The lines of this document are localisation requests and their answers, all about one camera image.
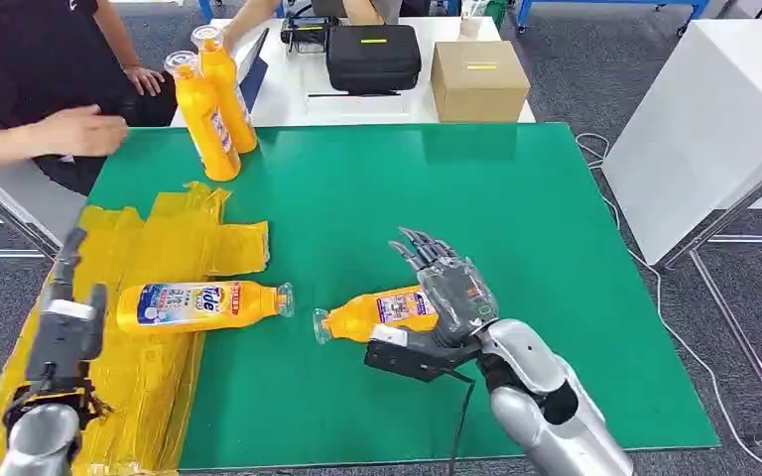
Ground black zipped case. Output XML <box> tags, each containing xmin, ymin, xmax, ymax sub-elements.
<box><xmin>325</xmin><ymin>24</ymin><xmax>423</xmax><ymax>95</ymax></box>

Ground white floor cable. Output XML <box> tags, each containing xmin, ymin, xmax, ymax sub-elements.
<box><xmin>574</xmin><ymin>131</ymin><xmax>762</xmax><ymax>476</ymax></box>

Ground green table mat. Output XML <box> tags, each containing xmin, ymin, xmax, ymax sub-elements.
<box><xmin>88</xmin><ymin>122</ymin><xmax>720</xmax><ymax>471</ymax></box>

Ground black handheld controller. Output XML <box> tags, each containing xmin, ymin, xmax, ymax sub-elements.
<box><xmin>280</xmin><ymin>14</ymin><xmax>341</xmax><ymax>54</ymax></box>

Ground cardboard box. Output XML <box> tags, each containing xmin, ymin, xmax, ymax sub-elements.
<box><xmin>429</xmin><ymin>40</ymin><xmax>532</xmax><ymax>124</ymax></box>

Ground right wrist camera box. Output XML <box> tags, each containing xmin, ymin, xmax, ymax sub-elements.
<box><xmin>362</xmin><ymin>323</ymin><xmax>484</xmax><ymax>385</ymax></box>

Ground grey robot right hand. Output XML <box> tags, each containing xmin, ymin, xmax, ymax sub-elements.
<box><xmin>387</xmin><ymin>226</ymin><xmax>501</xmax><ymax>349</ymax></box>

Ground metal frame bars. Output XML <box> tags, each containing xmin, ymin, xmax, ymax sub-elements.
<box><xmin>657</xmin><ymin>108</ymin><xmax>762</xmax><ymax>448</ymax></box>
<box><xmin>0</xmin><ymin>167</ymin><xmax>61</xmax><ymax>261</ymax></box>

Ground person's left hand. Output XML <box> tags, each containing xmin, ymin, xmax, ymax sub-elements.
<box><xmin>123</xmin><ymin>63</ymin><xmax>167</xmax><ymax>98</ymax></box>

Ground white board panel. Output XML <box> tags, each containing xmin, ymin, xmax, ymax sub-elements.
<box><xmin>600</xmin><ymin>18</ymin><xmax>762</xmax><ymax>268</ymax></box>

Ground clear plastic cup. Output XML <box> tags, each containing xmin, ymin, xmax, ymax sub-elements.
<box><xmin>457</xmin><ymin>0</ymin><xmax>491</xmax><ymax>40</ymax></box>

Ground person's right hand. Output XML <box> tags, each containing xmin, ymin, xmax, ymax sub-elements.
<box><xmin>29</xmin><ymin>103</ymin><xmax>129</xmax><ymax>159</ymax></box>

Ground person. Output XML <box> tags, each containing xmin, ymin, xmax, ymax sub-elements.
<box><xmin>222</xmin><ymin>0</ymin><xmax>422</xmax><ymax>51</ymax></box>
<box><xmin>0</xmin><ymin>0</ymin><xmax>179</xmax><ymax>196</ymax></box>

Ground black camera cable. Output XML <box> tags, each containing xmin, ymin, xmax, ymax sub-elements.
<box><xmin>444</xmin><ymin>369</ymin><xmax>479</xmax><ymax>476</ymax></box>

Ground yellow plastic sheet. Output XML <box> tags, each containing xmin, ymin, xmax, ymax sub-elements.
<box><xmin>0</xmin><ymin>181</ymin><xmax>271</xmax><ymax>476</ymax></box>

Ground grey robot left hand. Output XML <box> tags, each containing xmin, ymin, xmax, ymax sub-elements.
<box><xmin>24</xmin><ymin>226</ymin><xmax>109</xmax><ymax>389</ymax></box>

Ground grey board panel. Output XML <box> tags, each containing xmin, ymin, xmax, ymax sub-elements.
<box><xmin>0</xmin><ymin>161</ymin><xmax>86</xmax><ymax>248</ymax></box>

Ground orange drink bottle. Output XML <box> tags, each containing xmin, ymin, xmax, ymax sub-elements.
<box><xmin>312</xmin><ymin>284</ymin><xmax>442</xmax><ymax>346</ymax></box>
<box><xmin>162</xmin><ymin>50</ymin><xmax>243</xmax><ymax>183</ymax></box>
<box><xmin>115</xmin><ymin>281</ymin><xmax>296</xmax><ymax>335</ymax></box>
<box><xmin>190</xmin><ymin>25</ymin><xmax>259</xmax><ymax>156</ymax></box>

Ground white table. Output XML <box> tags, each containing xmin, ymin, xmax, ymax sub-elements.
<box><xmin>170</xmin><ymin>17</ymin><xmax>537</xmax><ymax>129</ymax></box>

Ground green plastic crate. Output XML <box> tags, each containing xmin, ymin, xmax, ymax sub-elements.
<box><xmin>485</xmin><ymin>0</ymin><xmax>512</xmax><ymax>31</ymax></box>

